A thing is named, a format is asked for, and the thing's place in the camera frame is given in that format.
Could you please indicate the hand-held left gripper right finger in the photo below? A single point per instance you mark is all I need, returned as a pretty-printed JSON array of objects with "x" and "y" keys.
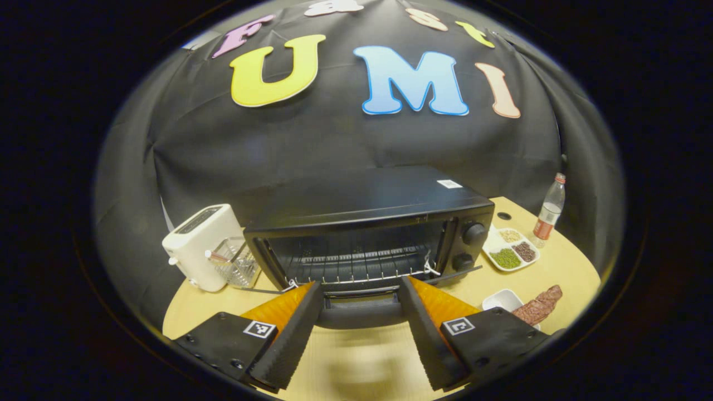
[{"x": 429, "y": 340}]

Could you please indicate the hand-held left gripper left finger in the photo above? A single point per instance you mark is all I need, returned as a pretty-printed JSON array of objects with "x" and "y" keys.
[{"x": 295, "y": 340}]

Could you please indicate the brown meat strip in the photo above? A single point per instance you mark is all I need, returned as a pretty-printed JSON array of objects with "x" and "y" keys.
[{"x": 537, "y": 306}]

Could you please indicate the black electric oven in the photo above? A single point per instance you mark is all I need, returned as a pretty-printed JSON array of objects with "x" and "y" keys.
[{"x": 367, "y": 195}]

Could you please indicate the small white ribbed tray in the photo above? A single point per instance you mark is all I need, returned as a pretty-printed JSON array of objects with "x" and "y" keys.
[{"x": 501, "y": 299}]

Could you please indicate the clear glass container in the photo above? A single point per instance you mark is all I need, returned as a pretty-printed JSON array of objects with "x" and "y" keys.
[{"x": 239, "y": 264}]

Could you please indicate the white divided plate of beans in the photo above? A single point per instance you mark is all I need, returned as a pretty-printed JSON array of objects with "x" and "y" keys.
[{"x": 509, "y": 250}]

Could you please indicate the white toaster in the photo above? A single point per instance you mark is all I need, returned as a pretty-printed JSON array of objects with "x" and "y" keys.
[{"x": 195, "y": 250}]

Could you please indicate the clear plastic bottle red label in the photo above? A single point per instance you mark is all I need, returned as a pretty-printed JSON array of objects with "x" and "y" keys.
[{"x": 548, "y": 214}]

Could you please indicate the black backdrop cloth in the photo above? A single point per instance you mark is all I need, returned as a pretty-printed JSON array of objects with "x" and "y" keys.
[{"x": 334, "y": 145}]

